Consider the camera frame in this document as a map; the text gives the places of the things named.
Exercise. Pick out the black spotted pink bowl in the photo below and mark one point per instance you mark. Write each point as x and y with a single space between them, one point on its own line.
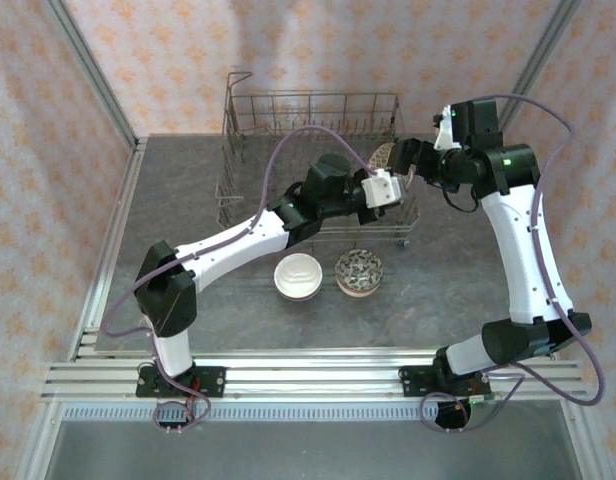
359 270

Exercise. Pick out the lattice pattern bowl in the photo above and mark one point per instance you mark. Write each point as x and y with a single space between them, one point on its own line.
380 156

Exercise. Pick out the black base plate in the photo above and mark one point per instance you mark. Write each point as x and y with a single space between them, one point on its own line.
213 380
413 380

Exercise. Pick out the grey metal panel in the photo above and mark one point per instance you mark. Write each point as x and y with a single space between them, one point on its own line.
308 450

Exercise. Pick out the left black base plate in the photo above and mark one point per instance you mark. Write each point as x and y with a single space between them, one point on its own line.
213 380

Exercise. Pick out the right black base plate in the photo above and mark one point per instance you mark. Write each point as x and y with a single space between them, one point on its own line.
413 380

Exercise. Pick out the small green circuit board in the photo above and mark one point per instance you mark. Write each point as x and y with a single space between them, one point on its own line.
480 399

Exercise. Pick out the aluminium cross rail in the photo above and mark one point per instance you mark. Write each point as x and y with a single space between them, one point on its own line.
308 380

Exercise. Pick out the aluminium table side rail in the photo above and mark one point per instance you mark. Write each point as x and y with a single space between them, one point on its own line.
115 240

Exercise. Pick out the aluminium frame post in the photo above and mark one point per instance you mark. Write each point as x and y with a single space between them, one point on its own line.
95 75
543 55

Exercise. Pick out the aluminium lower frame bar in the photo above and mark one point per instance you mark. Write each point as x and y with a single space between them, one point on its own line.
588 445
38 445

